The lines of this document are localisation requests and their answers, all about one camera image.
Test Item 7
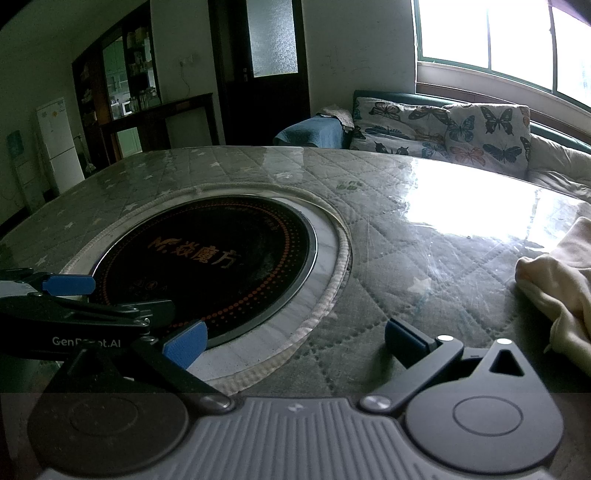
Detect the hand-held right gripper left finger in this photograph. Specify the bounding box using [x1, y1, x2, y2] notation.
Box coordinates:
[55, 320, 236, 414]

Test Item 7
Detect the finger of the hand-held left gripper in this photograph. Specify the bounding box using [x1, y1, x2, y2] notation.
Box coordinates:
[0, 293, 176, 330]
[0, 268, 96, 296]

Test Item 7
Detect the long butterfly print cushion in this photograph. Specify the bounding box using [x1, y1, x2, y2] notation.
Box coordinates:
[348, 96, 455, 162]

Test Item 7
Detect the green framed window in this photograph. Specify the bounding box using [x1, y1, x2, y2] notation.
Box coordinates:
[413, 0, 591, 109]

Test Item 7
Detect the beige towel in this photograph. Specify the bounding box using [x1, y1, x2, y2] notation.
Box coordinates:
[318, 106, 356, 130]

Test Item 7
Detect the white refrigerator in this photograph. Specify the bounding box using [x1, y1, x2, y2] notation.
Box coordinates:
[36, 97, 86, 195]

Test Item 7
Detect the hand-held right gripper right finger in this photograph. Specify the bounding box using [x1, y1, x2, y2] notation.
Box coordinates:
[359, 316, 543, 412]

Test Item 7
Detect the dark door with frosted glass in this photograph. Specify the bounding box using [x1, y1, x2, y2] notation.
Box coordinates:
[208, 0, 311, 145]

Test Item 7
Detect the white pillow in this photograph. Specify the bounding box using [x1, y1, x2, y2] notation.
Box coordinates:
[526, 134, 591, 201]

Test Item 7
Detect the round black induction cooktop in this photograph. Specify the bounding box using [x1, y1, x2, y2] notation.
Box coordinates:
[90, 196, 319, 349]

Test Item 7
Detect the dark wooden cabinet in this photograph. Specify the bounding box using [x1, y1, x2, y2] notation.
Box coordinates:
[71, 0, 227, 169]

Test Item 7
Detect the teal sofa with blue cover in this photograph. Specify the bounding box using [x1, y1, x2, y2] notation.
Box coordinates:
[272, 90, 591, 204]

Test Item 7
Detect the cream white garment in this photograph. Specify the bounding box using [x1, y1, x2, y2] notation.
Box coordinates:
[515, 217, 591, 354]

